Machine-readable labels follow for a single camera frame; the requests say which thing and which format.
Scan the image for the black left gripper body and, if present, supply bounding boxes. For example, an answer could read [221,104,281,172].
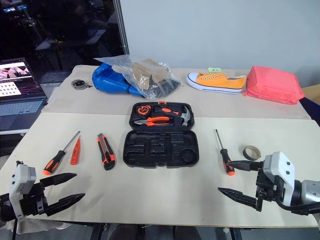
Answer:
[19,183,50,217]

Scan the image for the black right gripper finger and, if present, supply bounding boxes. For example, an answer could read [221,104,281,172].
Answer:
[228,159,265,173]
[217,187,259,210]

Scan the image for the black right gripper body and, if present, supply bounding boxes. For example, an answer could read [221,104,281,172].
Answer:
[255,168,286,213]

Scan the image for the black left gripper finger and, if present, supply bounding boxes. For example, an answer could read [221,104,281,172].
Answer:
[46,192,86,217]
[39,172,78,187]

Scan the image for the grey tape roll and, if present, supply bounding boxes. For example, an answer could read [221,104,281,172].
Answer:
[243,145,262,161]

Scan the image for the short black orange screwdriver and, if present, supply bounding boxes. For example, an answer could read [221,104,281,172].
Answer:
[214,128,236,177]

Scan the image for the black tool case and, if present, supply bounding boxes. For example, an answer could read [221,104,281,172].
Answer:
[122,100,200,169]

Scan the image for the long black orange screwdriver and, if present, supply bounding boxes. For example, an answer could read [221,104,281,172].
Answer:
[42,130,81,176]

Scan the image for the orange voltage tester pen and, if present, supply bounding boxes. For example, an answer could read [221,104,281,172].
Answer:
[70,134,82,166]

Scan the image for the orange black utility knife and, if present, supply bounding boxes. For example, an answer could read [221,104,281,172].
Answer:
[96,133,117,172]

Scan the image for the dark rounded shape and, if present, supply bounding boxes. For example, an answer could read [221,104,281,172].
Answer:
[113,223,144,240]

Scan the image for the open laptop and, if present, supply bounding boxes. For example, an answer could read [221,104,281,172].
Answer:
[0,57,49,132]

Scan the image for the dark blue chair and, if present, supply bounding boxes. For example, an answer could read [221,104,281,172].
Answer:
[298,96,320,127]

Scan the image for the red fabric pouch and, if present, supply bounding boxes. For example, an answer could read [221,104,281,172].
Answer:
[243,65,306,106]

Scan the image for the orange canvas sneaker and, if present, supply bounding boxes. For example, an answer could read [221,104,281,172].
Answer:
[185,71,248,95]

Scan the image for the brown cardboard box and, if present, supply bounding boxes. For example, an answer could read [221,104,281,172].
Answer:
[301,83,320,106]

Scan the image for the round metal disc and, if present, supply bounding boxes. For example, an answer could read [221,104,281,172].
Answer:
[71,78,94,90]

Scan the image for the blue plastic bag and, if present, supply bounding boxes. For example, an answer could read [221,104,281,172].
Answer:
[91,62,144,97]

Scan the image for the orange black tape measure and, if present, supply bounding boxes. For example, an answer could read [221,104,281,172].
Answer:
[135,105,151,117]

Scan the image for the clear plastic bag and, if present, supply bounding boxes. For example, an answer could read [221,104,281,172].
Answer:
[93,55,183,99]

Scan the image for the brown cardboard piece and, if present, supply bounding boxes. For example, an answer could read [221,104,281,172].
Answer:
[132,59,171,90]

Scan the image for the grey metal pillar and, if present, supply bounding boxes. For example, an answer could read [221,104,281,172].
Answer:
[115,0,131,57]

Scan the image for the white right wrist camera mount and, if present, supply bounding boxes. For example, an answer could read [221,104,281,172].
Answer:
[262,151,297,205]

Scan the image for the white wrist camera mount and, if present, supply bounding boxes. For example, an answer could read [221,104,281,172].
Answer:
[8,163,37,220]
[262,151,297,205]

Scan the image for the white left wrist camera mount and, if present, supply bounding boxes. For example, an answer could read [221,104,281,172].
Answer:
[8,163,37,220]

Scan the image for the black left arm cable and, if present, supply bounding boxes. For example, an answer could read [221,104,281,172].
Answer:
[12,217,19,240]

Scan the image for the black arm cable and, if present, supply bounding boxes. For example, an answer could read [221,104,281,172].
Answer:
[276,198,320,216]
[12,217,19,240]

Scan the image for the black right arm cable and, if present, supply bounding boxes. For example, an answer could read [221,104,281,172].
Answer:
[276,198,320,216]

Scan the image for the claw hammer with black handle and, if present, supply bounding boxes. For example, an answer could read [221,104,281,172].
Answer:
[152,104,193,129]

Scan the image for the orange handled pliers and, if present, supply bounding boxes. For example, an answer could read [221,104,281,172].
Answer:
[133,115,172,128]

